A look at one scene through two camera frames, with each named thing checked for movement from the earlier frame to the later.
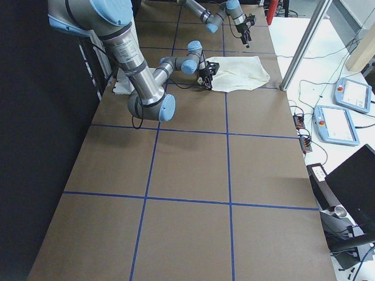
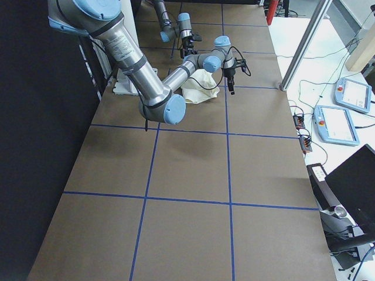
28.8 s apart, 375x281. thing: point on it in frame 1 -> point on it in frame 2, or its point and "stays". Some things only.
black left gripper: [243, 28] -> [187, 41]
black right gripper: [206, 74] -> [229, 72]
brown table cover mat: [218, 190] stays
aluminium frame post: [304, 45] stays
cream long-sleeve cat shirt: [236, 73] -> [194, 93]
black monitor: [353, 184] stays
